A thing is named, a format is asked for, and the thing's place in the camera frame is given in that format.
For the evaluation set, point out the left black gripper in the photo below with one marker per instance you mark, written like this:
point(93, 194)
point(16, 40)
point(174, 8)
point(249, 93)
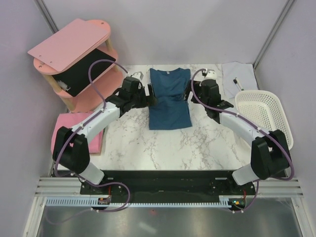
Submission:
point(147, 101)

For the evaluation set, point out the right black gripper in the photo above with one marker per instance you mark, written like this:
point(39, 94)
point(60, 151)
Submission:
point(188, 90)

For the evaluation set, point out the dark blue t shirt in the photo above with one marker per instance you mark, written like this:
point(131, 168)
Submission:
point(171, 111)

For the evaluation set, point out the pink t shirt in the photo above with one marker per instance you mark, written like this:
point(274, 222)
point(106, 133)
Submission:
point(70, 119)

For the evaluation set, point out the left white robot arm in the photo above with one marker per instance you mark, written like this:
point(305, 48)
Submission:
point(71, 144)

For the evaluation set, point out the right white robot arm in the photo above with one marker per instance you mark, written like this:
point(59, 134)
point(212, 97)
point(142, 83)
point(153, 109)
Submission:
point(269, 149)

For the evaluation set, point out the black white marker pen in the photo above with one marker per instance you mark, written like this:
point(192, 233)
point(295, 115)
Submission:
point(238, 84)

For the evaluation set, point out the white cloth in corner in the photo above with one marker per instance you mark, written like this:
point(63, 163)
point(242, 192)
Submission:
point(243, 72)

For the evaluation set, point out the white plastic laundry basket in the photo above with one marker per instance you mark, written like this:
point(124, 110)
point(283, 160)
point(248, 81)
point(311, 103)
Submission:
point(264, 109)

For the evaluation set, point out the small white shelf clip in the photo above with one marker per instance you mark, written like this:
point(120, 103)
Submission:
point(64, 86)

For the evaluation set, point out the pink wooden shelf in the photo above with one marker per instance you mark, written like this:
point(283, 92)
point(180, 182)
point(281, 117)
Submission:
point(80, 55)

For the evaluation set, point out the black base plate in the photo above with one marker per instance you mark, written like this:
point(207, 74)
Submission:
point(209, 182)

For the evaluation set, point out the white cable duct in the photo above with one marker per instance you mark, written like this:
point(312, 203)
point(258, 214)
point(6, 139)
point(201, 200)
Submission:
point(110, 202)

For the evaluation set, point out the aluminium rail frame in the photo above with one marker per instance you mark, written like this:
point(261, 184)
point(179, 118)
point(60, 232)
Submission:
point(70, 187)

